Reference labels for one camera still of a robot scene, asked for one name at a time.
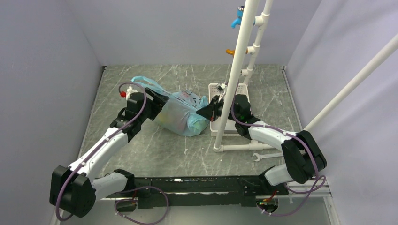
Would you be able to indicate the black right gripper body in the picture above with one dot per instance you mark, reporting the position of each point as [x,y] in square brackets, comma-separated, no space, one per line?
[216,108]

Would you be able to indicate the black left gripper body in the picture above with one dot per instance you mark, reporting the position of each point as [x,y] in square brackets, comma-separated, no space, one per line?
[153,107]

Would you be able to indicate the blue printed plastic bag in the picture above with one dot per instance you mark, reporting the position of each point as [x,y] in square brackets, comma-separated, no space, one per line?
[179,113]

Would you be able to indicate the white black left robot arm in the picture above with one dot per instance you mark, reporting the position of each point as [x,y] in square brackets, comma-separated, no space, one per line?
[76,188]

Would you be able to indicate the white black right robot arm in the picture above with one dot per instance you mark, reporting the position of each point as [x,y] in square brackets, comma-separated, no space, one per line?
[302,155]

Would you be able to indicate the orange plastic faucet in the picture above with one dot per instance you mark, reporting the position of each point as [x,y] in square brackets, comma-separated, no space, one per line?
[232,52]

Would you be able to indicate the silver open-end wrench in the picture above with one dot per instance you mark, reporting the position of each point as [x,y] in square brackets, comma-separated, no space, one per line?
[259,157]

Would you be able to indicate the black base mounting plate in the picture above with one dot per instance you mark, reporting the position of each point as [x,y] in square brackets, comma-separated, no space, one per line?
[201,191]

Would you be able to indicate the blue plastic faucet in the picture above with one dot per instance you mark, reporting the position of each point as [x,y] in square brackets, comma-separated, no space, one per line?
[237,22]

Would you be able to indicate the white pvc pipe rack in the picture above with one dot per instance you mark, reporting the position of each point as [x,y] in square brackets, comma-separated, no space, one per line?
[247,48]

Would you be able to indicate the white diagonal pipe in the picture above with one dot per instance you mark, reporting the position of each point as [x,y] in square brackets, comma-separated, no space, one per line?
[363,74]

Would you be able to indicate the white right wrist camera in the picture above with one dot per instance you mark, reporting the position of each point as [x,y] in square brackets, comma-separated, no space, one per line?
[221,87]

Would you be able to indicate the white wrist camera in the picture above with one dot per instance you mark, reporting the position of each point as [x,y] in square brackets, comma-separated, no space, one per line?
[221,87]
[130,90]

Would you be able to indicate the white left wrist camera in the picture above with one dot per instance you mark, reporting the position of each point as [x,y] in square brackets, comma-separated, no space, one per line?
[130,90]

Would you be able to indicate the aluminium extrusion rail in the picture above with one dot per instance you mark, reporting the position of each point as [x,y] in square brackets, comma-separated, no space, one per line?
[266,205]

